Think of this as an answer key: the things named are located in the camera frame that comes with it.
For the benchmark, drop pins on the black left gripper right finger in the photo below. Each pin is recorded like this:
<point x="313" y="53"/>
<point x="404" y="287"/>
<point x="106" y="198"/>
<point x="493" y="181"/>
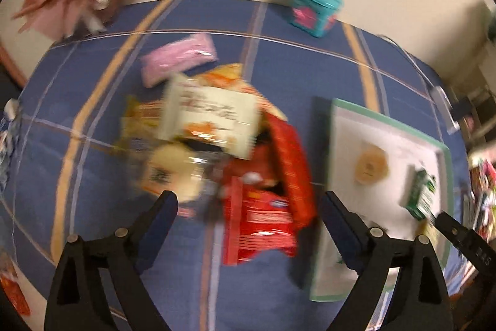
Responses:
<point x="419" y="300"/>

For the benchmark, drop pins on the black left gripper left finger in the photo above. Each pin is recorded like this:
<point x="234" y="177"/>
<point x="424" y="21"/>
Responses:
<point x="77" y="299"/>

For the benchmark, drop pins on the green mung bean biscuit packet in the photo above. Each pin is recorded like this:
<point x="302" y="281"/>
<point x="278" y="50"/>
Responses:
<point x="422" y="195"/>

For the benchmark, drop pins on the jelly cup pudding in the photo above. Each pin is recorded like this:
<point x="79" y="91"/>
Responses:
<point x="372" y="166"/>

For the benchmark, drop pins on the clear steamed cake packet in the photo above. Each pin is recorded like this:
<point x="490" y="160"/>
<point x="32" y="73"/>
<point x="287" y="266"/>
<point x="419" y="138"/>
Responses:
<point x="190" y="170"/>

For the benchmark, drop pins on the red nice snack packet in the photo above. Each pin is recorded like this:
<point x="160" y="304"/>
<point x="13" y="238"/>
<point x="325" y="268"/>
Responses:
<point x="255" y="221"/>

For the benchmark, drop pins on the yellow soft bread packet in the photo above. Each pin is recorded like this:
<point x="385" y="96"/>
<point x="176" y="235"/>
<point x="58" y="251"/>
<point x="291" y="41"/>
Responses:
<point x="138" y="125"/>

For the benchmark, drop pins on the long red patterned packet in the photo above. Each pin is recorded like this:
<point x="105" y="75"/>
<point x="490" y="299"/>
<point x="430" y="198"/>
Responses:
<point x="294" y="170"/>

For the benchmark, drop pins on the dark red white-striped packet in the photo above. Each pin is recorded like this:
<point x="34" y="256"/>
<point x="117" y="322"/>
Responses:
<point x="260" y="171"/>

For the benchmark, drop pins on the white monkey mushroom biscuit packet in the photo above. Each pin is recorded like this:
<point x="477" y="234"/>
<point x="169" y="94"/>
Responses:
<point x="210" y="115"/>

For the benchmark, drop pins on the pink snack packet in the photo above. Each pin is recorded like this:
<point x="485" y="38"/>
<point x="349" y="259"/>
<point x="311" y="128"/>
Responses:
<point x="177" y="56"/>

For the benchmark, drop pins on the orange yellow cake packet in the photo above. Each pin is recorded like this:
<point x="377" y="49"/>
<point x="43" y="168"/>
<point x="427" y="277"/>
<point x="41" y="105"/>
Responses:
<point x="229" y="77"/>

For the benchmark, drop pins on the colourful toys pile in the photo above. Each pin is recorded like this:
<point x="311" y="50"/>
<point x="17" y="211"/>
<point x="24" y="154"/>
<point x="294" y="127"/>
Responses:
<point x="479" y="200"/>

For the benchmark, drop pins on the blue plaid tablecloth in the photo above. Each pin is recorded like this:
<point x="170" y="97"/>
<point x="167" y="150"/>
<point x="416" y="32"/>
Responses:
<point x="66" y="178"/>

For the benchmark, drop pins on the white tray with teal rim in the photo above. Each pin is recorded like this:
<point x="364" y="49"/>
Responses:
<point x="353" y="130"/>

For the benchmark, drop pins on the black power adapter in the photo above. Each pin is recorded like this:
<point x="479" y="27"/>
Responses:
<point x="461" y="109"/>

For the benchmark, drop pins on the white shelf rack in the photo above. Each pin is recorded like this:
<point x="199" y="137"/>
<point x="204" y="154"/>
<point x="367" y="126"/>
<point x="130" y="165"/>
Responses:
<point x="484" y="89"/>

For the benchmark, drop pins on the white power strip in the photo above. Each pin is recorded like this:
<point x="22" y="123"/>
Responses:
<point x="444" y="106"/>

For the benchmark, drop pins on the blue white crumpled wrapper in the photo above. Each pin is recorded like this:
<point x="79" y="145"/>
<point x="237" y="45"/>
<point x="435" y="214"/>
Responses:
<point x="10" y="128"/>

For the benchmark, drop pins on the teal toy house box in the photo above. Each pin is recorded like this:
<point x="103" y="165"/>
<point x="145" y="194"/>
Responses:
<point x="315" y="17"/>

